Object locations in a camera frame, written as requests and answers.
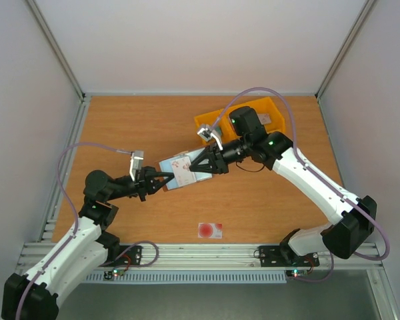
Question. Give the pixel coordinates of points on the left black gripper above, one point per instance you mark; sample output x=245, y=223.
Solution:
x=144, y=180

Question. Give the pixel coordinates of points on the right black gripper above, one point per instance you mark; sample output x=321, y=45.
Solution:
x=218, y=159

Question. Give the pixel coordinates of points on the brown leather card holder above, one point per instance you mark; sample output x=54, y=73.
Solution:
x=165, y=166

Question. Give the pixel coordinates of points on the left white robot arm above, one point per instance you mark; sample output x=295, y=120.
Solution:
x=41, y=291

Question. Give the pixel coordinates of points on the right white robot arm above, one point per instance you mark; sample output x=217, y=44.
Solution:
x=349, y=217

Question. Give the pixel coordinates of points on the grey white card stack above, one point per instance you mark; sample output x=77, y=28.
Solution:
x=264, y=118

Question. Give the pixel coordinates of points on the left circuit board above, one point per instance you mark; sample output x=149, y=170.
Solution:
x=115, y=274

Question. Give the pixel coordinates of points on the circuit board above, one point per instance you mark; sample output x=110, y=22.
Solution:
x=115, y=274
x=296, y=273

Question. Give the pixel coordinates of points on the right circuit board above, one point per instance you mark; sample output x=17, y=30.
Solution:
x=296, y=273

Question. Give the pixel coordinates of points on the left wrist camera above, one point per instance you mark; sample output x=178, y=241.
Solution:
x=135, y=164

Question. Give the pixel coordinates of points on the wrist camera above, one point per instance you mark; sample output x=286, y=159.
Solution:
x=207, y=133
x=135, y=164

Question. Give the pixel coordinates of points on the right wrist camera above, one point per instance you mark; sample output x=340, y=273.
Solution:
x=207, y=133

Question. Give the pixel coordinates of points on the aluminium front rail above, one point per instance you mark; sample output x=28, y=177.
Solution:
x=208, y=256

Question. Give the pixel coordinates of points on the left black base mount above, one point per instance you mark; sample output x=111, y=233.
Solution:
x=126, y=254

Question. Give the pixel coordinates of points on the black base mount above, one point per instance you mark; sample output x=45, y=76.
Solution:
x=276, y=256
x=126, y=254

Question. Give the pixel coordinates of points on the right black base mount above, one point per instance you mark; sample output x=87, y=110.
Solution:
x=276, y=256

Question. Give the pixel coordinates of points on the grey slotted cable duct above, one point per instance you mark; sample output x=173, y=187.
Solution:
x=163, y=277

